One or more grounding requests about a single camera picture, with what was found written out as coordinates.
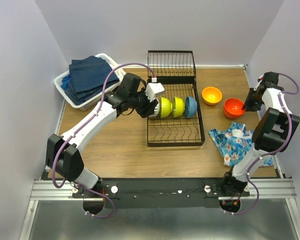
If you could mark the red orange bowl stack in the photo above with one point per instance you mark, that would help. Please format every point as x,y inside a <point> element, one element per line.
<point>233,108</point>

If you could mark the folded dark blue towels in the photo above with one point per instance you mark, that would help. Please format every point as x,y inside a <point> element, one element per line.
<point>85,79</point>

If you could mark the lime bowl ribbed white outside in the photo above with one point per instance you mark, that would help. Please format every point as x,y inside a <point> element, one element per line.
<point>164,108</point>

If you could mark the yellow orange bowl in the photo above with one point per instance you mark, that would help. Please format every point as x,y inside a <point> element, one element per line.
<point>211,95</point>

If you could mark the white plastic basket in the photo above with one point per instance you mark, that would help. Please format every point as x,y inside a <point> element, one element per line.
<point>92,101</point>

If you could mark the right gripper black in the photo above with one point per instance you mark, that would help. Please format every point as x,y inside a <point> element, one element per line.
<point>251,107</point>

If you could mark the lime green plain bowl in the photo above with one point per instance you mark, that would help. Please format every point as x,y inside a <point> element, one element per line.
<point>178,107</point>

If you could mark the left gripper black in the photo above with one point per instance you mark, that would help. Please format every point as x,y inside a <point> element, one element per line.
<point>148,109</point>

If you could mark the black wire dish rack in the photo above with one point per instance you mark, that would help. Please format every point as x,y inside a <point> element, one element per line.
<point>179,121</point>

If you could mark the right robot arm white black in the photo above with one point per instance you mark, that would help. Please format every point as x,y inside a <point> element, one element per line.
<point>272,134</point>

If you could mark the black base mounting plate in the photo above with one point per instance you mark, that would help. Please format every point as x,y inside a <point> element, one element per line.
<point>132,193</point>

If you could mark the blue floral cloth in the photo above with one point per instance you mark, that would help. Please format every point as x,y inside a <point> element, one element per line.
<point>233,143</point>

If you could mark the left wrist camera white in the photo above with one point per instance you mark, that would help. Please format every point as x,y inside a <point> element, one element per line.
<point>154,89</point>

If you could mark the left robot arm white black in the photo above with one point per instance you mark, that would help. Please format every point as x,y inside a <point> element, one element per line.
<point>63,153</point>

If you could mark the blue ceramic bowl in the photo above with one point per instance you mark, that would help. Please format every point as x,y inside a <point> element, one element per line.
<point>190,107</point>

